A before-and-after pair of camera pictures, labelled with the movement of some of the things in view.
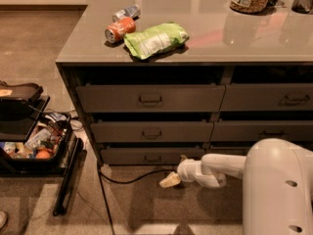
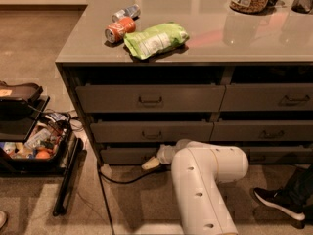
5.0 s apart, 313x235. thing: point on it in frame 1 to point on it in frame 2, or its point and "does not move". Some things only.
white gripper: [188, 171] to [165, 154]
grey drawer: [147, 99] does not move
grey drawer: [251, 131] does not move
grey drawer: [147, 156] does not move
